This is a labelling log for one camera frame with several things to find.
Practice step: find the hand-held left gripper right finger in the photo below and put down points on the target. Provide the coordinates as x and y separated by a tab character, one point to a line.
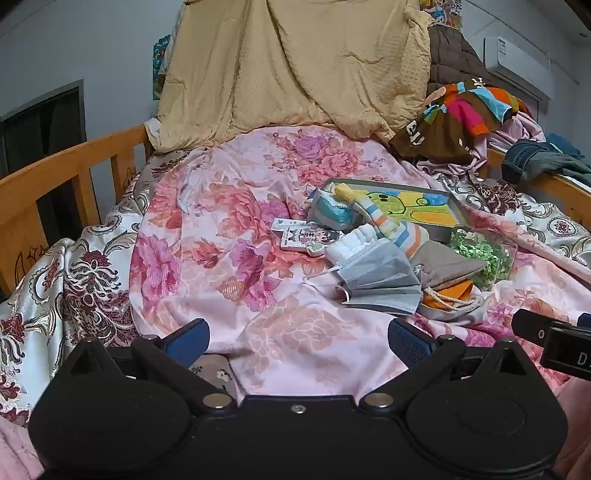
408	342

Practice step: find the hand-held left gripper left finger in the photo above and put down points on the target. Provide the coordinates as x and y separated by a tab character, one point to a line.
187	340

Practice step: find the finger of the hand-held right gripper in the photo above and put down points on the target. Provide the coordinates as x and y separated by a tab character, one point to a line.
531	325
585	321

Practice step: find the grey face mask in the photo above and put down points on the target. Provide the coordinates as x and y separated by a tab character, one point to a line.
378	277

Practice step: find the striped sock with yellow toe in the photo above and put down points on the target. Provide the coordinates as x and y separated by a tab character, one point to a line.
399	235

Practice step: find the white ribbed socks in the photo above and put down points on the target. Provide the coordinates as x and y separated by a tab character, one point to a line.
351	247

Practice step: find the shallow grey box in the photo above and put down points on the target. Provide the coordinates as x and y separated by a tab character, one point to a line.
460	214

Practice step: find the cartoon print towel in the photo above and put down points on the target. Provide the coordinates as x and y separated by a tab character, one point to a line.
420	207

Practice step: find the beige floral cloth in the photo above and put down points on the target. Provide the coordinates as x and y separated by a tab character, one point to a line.
214	374

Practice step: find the orange cloth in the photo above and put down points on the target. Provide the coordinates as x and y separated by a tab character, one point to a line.
455	291

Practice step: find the bag of green shredded paper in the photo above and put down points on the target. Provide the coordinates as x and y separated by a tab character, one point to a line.
487	258

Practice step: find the pink fleece cloth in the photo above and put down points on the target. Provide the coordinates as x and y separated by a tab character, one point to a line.
577	429
16	452

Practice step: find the pink floral blanket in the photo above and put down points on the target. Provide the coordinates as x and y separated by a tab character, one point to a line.
221	258

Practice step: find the cartoon figure card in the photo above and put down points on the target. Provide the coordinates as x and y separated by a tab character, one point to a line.
309	240

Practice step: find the teal white rolled cloth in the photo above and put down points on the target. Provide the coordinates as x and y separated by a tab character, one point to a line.
330	212

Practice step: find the grey green garment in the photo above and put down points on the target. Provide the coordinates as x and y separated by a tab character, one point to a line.
570	166

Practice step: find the blue jeans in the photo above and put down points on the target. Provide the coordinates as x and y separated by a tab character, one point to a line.
521	159

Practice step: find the light pink cloth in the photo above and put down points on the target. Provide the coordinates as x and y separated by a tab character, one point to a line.
521	127

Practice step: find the white patterned cloth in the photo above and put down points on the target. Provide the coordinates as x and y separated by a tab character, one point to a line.
152	134

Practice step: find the brown colourful striped shirt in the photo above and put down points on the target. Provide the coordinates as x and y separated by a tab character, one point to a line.
443	134

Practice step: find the dark window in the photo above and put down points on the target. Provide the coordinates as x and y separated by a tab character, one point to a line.
41	124

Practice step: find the white air conditioner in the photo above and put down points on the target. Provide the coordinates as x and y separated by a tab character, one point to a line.
512	55

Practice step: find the brown quilted jacket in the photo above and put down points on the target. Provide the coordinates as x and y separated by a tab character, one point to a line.
452	60

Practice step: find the beige quilt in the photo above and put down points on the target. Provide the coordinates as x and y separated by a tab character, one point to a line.
286	69

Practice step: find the teal wall poster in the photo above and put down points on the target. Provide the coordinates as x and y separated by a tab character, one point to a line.
160	64

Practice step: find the colourful cartoon wall poster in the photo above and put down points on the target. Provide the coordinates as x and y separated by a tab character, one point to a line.
443	11

